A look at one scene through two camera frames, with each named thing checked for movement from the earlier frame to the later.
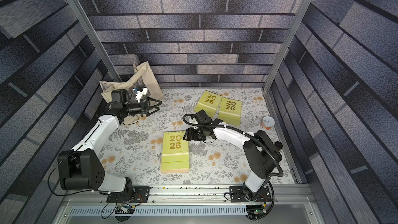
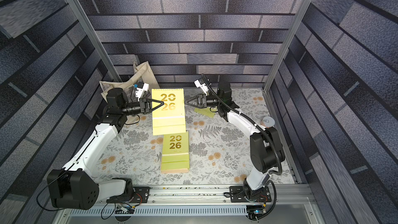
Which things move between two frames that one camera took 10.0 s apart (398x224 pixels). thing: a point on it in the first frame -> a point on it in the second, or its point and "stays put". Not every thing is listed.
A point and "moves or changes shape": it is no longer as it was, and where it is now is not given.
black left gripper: [145, 105] stays put
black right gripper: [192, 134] -> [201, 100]
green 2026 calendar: [175, 153] stays put
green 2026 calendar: [230, 111] moves or changes shape
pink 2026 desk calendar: [172, 171] stays put
